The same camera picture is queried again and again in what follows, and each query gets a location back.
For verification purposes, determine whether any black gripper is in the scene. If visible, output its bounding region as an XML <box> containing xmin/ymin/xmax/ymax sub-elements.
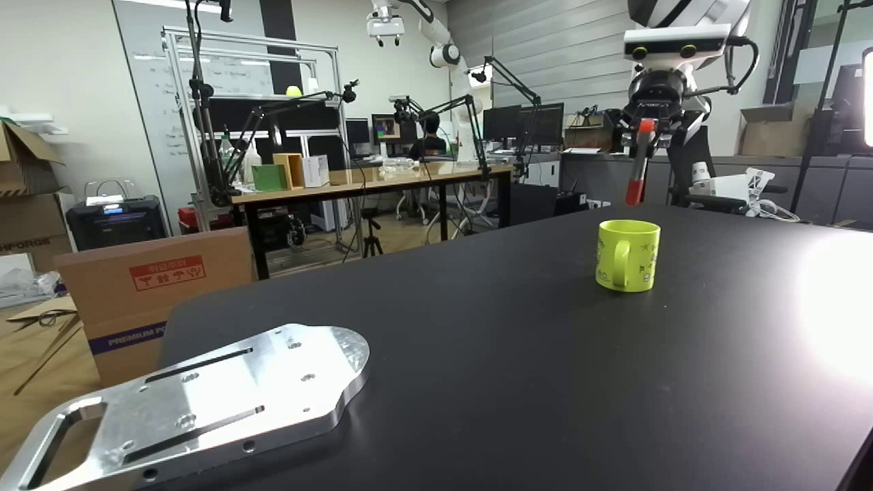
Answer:
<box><xmin>625</xmin><ymin>57</ymin><xmax>719</xmax><ymax>158</ymax></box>

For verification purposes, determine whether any orange and white marker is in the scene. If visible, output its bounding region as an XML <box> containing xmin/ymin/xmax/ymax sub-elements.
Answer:
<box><xmin>622</xmin><ymin>118</ymin><xmax>660</xmax><ymax>210</ymax></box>

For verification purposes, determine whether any yellow-green ceramic mug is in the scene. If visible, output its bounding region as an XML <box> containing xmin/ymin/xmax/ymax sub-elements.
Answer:
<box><xmin>593</xmin><ymin>219</ymin><xmax>667</xmax><ymax>298</ymax></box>

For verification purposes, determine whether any white plastic cover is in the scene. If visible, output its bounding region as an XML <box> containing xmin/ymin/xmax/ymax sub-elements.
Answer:
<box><xmin>687</xmin><ymin>166</ymin><xmax>806</xmax><ymax>227</ymax></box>

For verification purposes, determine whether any small plain cardboard box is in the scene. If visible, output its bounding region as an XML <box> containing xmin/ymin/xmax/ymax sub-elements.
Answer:
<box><xmin>738</xmin><ymin>102</ymin><xmax>813</xmax><ymax>161</ymax></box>

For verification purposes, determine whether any black computer monitor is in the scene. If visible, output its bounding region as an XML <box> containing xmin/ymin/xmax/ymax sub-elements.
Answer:
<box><xmin>481</xmin><ymin>102</ymin><xmax>567</xmax><ymax>154</ymax></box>

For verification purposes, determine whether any bright white studio light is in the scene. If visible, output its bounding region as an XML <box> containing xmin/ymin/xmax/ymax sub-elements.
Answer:
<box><xmin>856</xmin><ymin>43</ymin><xmax>873</xmax><ymax>154</ymax></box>

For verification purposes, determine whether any long wooden lab table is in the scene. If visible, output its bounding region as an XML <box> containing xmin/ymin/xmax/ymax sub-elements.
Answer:
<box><xmin>230</xmin><ymin>161</ymin><xmax>517</xmax><ymax>282</ymax></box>

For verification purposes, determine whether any white ceiling projector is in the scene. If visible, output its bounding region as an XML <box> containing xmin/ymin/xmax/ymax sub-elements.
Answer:
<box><xmin>364</xmin><ymin>0</ymin><xmax>410</xmax><ymax>50</ymax></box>

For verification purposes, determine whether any small black tripod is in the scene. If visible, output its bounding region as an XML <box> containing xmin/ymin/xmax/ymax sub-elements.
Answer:
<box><xmin>357</xmin><ymin>207</ymin><xmax>387</xmax><ymax>261</ymax></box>

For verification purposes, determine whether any light wooden box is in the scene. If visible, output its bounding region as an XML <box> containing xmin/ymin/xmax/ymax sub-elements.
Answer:
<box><xmin>270</xmin><ymin>151</ymin><xmax>310</xmax><ymax>191</ymax></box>

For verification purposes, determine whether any green box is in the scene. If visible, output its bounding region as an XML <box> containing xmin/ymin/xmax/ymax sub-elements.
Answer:
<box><xmin>249</xmin><ymin>161</ymin><xmax>290</xmax><ymax>195</ymax></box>

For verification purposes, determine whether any silver aluminium mounting plate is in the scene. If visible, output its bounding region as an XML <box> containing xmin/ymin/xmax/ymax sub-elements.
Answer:
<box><xmin>0</xmin><ymin>321</ymin><xmax>375</xmax><ymax>491</ymax></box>

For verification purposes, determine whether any cardboard box with red label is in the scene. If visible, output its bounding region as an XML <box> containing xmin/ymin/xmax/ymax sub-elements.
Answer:
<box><xmin>53</xmin><ymin>223</ymin><xmax>260</xmax><ymax>388</ymax></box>

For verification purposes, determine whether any black 3D printer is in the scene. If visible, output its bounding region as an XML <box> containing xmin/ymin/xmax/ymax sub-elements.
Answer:
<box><xmin>67</xmin><ymin>177</ymin><xmax>172</xmax><ymax>255</ymax></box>

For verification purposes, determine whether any plain brown cardboard box stack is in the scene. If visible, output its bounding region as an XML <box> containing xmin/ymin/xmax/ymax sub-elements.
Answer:
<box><xmin>0</xmin><ymin>118</ymin><xmax>68</xmax><ymax>255</ymax></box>

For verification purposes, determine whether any silver wrist stereo camera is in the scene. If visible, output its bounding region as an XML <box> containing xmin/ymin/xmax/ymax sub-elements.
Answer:
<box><xmin>621</xmin><ymin>25</ymin><xmax>731</xmax><ymax>64</ymax></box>

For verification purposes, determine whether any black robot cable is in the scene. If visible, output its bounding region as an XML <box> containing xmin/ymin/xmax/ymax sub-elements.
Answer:
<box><xmin>720</xmin><ymin>32</ymin><xmax>764</xmax><ymax>99</ymax></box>

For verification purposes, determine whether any white metal frame rack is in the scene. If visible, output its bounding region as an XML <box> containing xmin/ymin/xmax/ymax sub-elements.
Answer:
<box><xmin>159</xmin><ymin>23</ymin><xmax>346</xmax><ymax>185</ymax></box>

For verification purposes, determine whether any black camera tripod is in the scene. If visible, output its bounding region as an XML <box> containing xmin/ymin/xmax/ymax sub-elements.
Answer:
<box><xmin>184</xmin><ymin>0</ymin><xmax>241</xmax><ymax>212</ymax></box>

